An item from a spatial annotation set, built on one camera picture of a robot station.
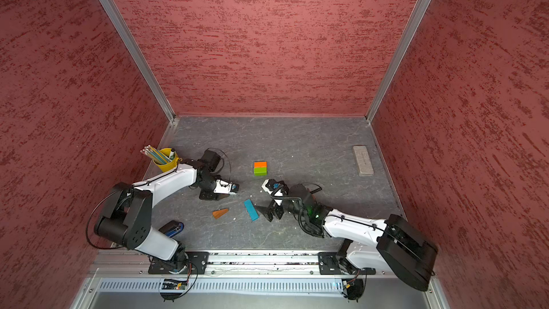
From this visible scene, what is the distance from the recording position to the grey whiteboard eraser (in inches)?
39.0

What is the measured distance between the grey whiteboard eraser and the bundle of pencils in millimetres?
887

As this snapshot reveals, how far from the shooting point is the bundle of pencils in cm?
87
